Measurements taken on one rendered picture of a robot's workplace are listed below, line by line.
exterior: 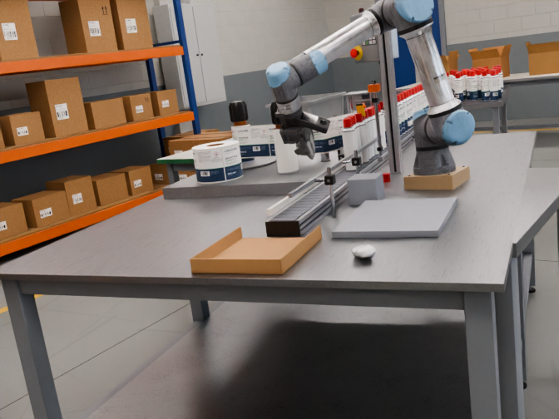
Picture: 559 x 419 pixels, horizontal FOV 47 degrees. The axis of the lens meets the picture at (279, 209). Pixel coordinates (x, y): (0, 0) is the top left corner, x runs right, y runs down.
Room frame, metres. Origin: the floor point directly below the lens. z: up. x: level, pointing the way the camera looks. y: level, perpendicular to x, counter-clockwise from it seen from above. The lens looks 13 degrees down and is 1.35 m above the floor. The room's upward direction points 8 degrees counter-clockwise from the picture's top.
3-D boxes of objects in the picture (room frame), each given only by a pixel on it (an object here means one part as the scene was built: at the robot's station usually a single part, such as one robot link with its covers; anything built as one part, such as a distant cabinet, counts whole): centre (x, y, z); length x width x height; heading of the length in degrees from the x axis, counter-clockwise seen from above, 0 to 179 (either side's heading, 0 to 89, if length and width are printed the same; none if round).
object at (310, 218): (2.61, -0.34, 0.85); 1.65 x 0.11 x 0.05; 155
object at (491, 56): (7.78, -2.71, 0.96); 0.44 x 0.44 x 0.37; 51
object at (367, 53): (2.67, -0.47, 1.38); 0.17 x 0.10 x 0.19; 30
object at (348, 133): (2.51, -0.31, 0.98); 0.05 x 0.05 x 0.20
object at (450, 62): (8.16, -2.21, 0.97); 0.47 x 0.41 x 0.37; 140
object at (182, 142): (7.03, 0.68, 0.32); 1.20 x 0.83 x 0.64; 53
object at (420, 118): (2.29, -0.58, 1.04); 0.13 x 0.12 x 0.14; 16
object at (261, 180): (2.91, 0.01, 0.86); 0.80 x 0.67 x 0.05; 155
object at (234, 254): (1.70, 0.07, 0.85); 0.30 x 0.26 x 0.04; 155
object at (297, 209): (2.61, -0.34, 0.86); 1.65 x 0.08 x 0.04; 155
